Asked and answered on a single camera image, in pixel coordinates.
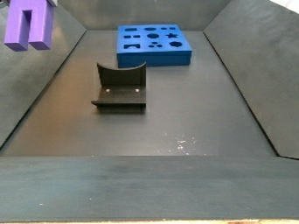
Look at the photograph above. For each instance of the blue shape-sorting board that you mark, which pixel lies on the blue shape-sorting board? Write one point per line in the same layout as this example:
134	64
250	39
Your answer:
154	44

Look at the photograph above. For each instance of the dark curved holder stand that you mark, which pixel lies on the dark curved holder stand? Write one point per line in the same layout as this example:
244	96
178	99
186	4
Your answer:
121	86

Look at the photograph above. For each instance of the purple double-square block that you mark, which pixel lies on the purple double-square block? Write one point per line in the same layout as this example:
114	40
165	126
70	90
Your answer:
29	24

